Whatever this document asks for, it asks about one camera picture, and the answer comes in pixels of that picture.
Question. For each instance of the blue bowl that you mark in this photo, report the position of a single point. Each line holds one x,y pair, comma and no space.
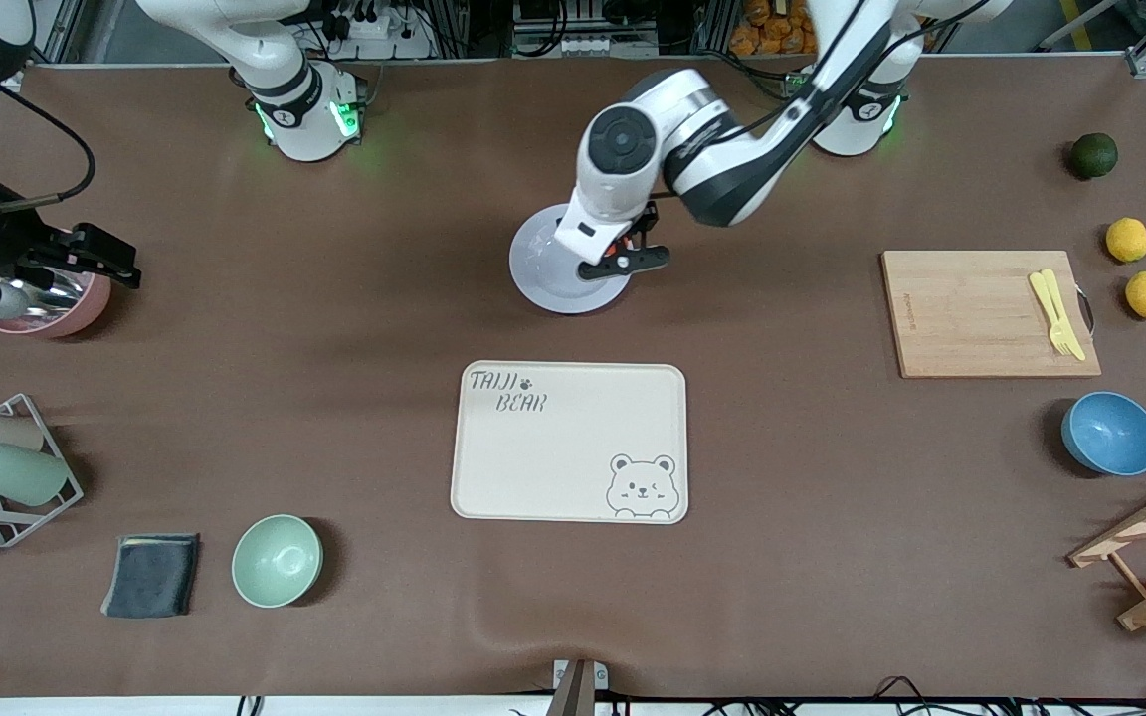
1110,434

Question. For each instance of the mint green cup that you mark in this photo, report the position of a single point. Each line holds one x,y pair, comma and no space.
16,473

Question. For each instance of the small white socket strip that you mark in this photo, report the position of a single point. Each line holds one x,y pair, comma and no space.
585,45

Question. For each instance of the white power strip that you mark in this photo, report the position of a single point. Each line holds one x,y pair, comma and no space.
384,40

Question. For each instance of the dark grey folded cloth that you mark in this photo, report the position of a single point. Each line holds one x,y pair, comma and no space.
150,575

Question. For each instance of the yellow plastic knife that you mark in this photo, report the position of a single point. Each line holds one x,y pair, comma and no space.
1057,298

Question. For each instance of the orange bread rolls pile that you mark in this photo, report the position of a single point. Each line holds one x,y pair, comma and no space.
767,30

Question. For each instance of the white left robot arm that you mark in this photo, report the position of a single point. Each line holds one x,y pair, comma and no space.
722,169

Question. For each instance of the wooden cutting board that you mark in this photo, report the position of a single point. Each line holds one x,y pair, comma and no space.
971,308

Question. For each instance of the lavender round plate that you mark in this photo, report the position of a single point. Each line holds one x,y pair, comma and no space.
543,278

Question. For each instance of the brown table cover mat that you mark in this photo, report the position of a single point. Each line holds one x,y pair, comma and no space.
334,418

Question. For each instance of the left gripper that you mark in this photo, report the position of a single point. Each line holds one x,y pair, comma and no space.
650,219

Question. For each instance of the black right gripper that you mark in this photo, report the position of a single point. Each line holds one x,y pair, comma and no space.
8,242

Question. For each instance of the metal camera mount clamp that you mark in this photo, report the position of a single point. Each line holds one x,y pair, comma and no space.
578,686

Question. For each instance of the silver metal scoop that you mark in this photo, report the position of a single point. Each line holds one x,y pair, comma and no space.
61,296

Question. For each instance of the mint green bowl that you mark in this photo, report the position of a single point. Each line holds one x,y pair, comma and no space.
277,561

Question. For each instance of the wooden drying rack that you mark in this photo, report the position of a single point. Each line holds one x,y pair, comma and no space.
1130,527

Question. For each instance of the dark green lime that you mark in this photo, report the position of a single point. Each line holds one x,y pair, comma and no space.
1094,156

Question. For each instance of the pink bowl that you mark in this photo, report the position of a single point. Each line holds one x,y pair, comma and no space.
91,308

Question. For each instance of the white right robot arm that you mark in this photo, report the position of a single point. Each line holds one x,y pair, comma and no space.
304,119

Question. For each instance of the cream bear print tray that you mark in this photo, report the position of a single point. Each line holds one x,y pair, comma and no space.
553,447

